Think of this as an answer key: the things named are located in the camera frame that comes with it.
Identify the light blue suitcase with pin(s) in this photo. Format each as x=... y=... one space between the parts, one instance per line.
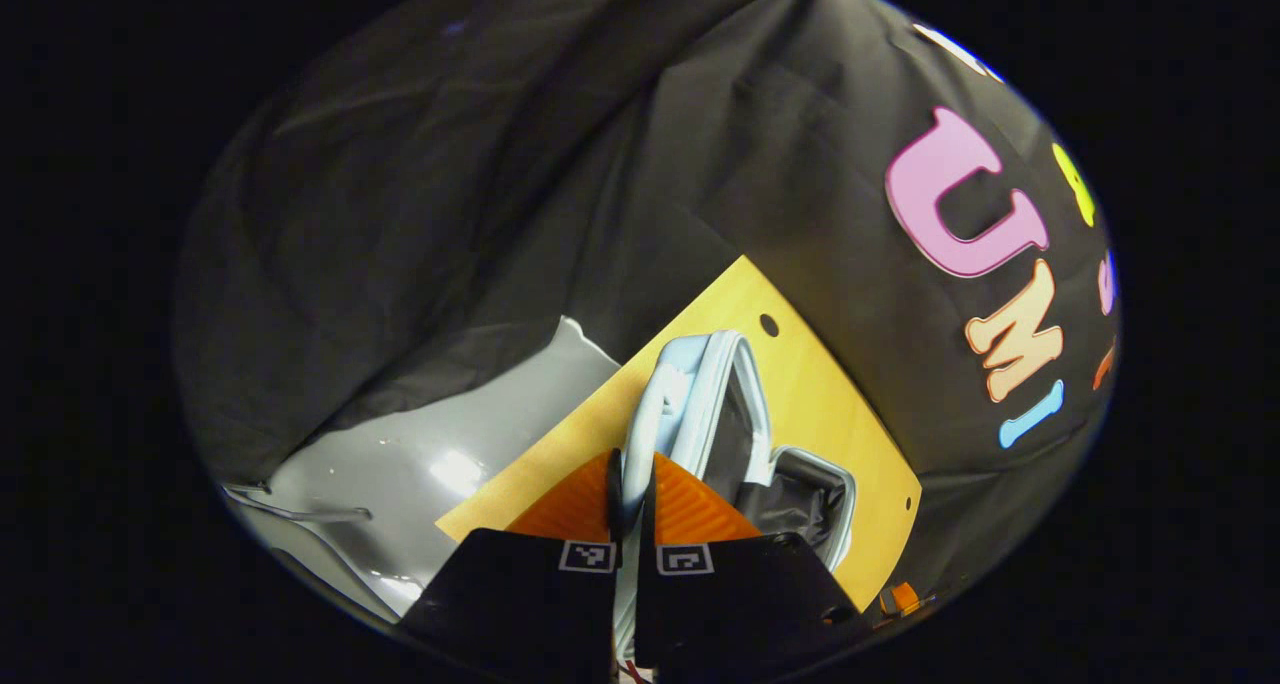
x=700 y=414

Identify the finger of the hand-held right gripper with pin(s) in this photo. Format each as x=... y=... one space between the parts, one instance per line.
x=902 y=597

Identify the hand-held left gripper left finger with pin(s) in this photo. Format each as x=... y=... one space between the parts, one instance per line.
x=530 y=604

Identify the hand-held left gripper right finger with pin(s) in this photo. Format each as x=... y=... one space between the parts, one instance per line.
x=740 y=594

